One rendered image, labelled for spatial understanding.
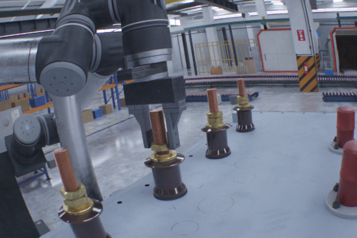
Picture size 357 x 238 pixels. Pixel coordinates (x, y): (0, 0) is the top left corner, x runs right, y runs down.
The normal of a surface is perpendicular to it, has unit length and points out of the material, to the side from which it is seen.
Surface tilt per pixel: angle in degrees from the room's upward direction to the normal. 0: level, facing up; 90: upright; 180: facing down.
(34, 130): 60
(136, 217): 0
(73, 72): 135
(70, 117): 85
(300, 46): 90
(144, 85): 90
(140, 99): 90
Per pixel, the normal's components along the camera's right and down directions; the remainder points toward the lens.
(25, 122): 0.57, -0.43
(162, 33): 0.73, 0.05
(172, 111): -0.47, 0.26
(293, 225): -0.14, -0.97
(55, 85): 0.11, 0.88
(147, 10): 0.29, 0.18
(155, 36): 0.50, 0.13
